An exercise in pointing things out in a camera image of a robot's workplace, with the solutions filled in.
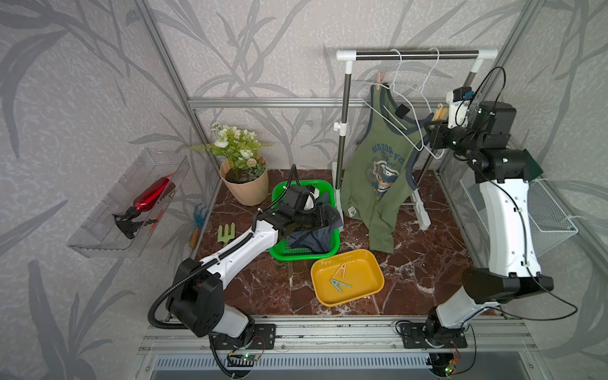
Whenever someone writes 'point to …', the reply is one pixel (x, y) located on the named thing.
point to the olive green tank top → (378, 177)
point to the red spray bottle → (152, 195)
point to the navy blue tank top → (317, 238)
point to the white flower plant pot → (245, 171)
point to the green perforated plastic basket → (283, 250)
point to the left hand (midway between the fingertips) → (333, 219)
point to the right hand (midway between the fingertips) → (428, 121)
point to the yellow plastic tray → (344, 276)
